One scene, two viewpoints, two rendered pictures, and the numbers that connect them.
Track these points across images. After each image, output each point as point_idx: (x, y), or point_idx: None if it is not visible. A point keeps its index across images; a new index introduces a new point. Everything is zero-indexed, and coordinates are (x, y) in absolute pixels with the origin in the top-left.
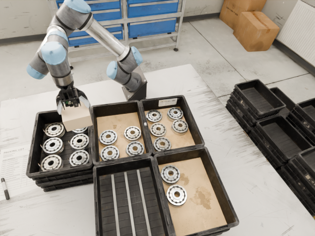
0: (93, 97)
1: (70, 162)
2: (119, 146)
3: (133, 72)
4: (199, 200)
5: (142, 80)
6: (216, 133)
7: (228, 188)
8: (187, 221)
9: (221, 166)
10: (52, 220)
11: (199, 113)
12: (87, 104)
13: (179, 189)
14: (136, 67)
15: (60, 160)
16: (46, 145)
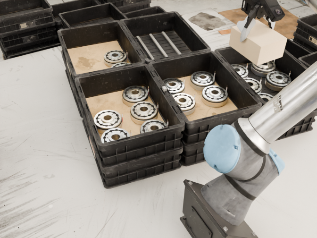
0: (300, 209)
1: (243, 66)
2: (196, 94)
3: (226, 193)
4: (88, 61)
5: (198, 191)
6: (32, 169)
7: (43, 102)
8: (104, 49)
9: (43, 123)
10: None
11: (56, 206)
12: (240, 25)
13: (112, 58)
14: (228, 230)
15: (255, 66)
16: (285, 76)
